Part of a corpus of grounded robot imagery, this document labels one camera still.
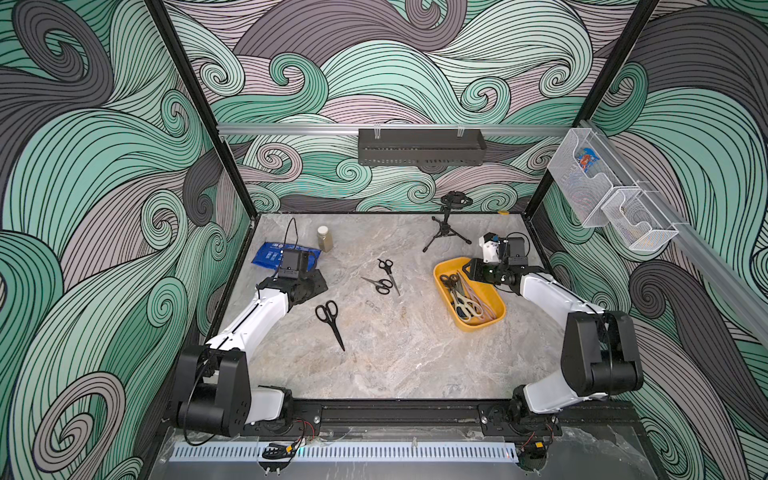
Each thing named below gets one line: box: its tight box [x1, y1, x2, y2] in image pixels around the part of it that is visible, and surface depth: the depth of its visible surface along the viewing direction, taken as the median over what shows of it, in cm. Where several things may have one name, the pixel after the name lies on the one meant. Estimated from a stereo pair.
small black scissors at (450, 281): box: [440, 273, 459, 295], surface depth 102 cm
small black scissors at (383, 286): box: [361, 276, 394, 295], surface depth 100 cm
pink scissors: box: [457, 272, 497, 320], surface depth 96 cm
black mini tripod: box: [422, 191, 473, 253], surface depth 92 cm
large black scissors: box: [315, 300, 345, 352], surface depth 94 cm
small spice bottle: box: [317, 225, 333, 252], surface depth 106 cm
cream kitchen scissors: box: [450, 282, 484, 322], surface depth 92 cm
